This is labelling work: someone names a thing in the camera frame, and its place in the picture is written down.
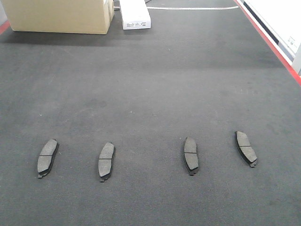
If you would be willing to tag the brake pad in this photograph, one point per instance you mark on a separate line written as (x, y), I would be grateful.
(46, 157)
(105, 161)
(190, 155)
(245, 148)

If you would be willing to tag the dark grey conveyor belt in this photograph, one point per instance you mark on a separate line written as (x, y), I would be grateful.
(148, 122)

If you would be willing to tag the white cardboard box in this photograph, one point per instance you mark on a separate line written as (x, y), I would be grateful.
(135, 15)

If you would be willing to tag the brown cardboard box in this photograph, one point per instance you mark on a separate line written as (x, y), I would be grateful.
(61, 16)

